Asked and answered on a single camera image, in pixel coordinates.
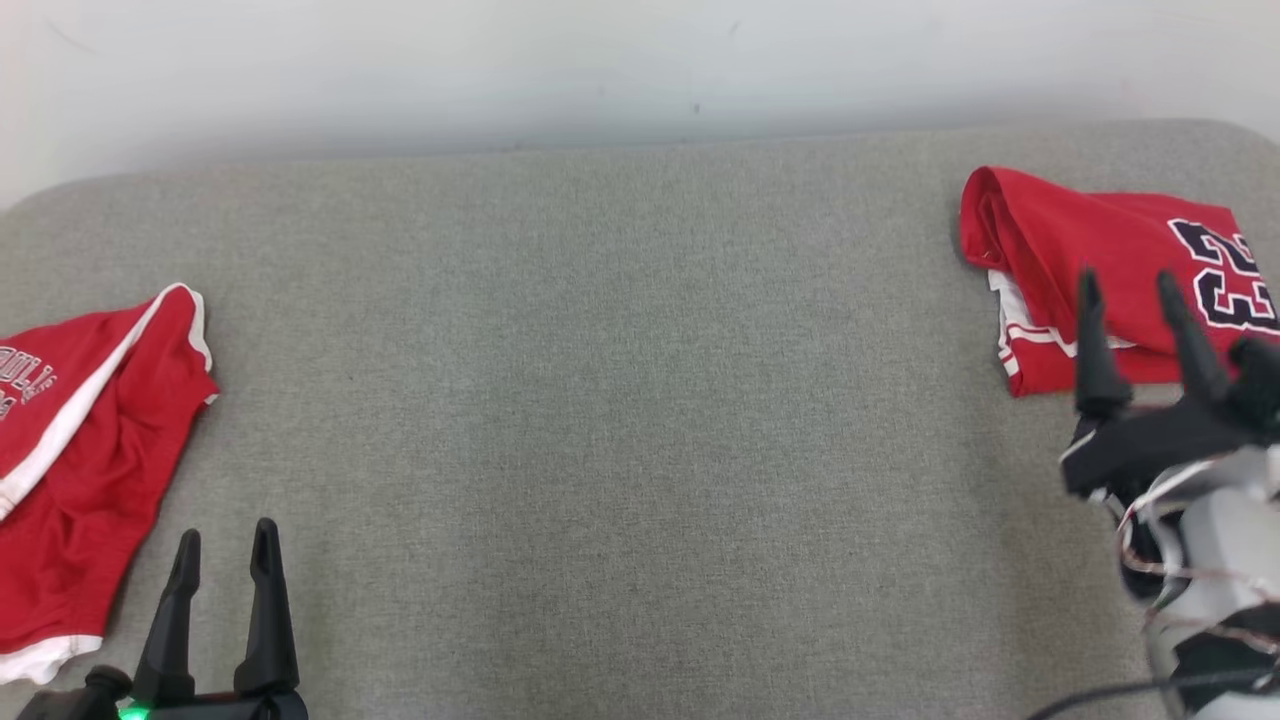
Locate red shorts with white stripe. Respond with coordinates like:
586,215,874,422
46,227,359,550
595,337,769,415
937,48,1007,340
0,283,219,687

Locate grey fabric sofa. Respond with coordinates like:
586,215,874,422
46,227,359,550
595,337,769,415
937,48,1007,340
0,118,1280,720

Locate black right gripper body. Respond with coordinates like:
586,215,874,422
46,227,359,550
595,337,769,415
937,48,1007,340
1060,395,1280,498

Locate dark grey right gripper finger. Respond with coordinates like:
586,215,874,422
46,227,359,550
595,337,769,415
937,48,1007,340
1075,268,1133,419
1157,270,1231,401

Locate red jersey with number 23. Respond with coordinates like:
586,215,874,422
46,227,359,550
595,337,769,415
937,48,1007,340
960,166,1280,399

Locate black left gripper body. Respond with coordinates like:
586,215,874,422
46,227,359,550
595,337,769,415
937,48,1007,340
15,690,309,720

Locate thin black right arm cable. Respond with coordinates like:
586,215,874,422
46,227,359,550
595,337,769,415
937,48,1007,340
1030,668,1280,720

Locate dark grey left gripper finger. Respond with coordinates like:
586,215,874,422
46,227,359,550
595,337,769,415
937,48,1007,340
133,530,201,704
235,518,299,695

